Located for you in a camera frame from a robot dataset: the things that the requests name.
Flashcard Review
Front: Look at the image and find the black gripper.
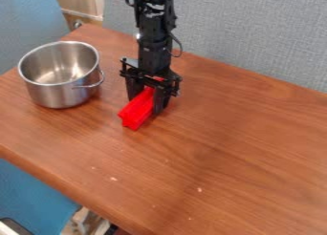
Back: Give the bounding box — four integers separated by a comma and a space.
118, 39, 184, 117

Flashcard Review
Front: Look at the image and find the red plastic block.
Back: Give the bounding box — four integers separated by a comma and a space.
117, 86, 154, 130

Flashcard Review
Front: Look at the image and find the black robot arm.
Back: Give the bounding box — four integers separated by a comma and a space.
119, 0, 182, 114

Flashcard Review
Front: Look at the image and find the metal pot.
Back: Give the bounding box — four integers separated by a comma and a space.
17, 41, 103, 109

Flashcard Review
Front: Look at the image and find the wooden crate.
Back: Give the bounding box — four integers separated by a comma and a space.
57, 0, 103, 21

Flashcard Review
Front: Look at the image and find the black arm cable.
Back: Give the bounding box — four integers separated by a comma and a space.
168, 32, 184, 59

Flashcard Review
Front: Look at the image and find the white frame under table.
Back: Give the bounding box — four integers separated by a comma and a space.
59, 207, 109, 235

